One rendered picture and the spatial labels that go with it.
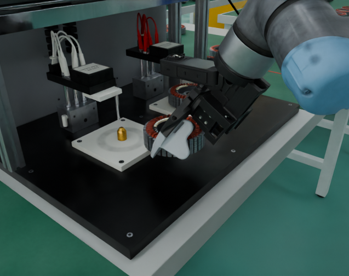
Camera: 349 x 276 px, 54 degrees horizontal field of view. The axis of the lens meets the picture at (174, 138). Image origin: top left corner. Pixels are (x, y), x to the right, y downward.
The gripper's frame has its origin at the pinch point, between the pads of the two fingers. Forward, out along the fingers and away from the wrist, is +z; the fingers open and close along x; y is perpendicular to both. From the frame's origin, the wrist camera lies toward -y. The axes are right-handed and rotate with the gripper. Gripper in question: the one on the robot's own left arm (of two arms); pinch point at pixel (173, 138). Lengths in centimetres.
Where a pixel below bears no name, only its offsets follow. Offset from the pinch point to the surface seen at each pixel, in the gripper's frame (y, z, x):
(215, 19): -156, 150, 347
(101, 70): -20.7, 1.9, 0.1
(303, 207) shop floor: 43, 71, 101
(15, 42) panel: -40.0, 8.8, -5.8
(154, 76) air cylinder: -22.6, 14.1, 24.7
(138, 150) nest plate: -4.4, 8.5, -1.2
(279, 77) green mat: -2, 11, 66
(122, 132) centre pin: -10.0, 9.3, -0.5
